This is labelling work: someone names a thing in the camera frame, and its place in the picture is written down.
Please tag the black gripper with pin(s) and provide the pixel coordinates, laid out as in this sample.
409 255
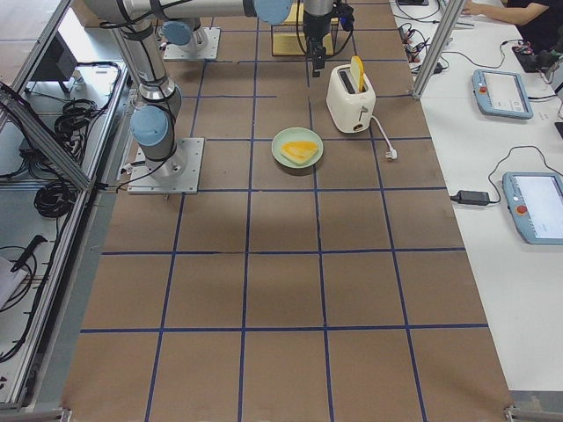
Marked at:
315 27

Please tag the white toaster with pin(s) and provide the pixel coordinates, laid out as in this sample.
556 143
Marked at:
351 110

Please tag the bread slice in toaster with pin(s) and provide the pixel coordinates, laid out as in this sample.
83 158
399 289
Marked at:
357 72

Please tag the light green plate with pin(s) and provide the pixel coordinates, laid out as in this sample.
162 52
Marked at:
295 134

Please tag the triangular bread on plate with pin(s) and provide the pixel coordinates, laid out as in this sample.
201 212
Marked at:
299 152

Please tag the far blue teach pendant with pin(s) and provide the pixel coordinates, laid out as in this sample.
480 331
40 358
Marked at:
501 94

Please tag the blue teach pendant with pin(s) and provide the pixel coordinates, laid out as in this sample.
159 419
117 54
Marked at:
535 203
501 94

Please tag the black power adapter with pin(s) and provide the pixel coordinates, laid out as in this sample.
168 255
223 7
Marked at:
475 198

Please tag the person in black shirt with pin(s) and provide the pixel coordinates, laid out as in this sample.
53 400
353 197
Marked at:
537 21

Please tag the near blue teach pendant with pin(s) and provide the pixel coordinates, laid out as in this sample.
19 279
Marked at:
535 203

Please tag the black monitor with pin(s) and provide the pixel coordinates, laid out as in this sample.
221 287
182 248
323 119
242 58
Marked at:
57 64

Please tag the aluminium frame post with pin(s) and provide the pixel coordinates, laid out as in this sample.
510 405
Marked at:
438 43

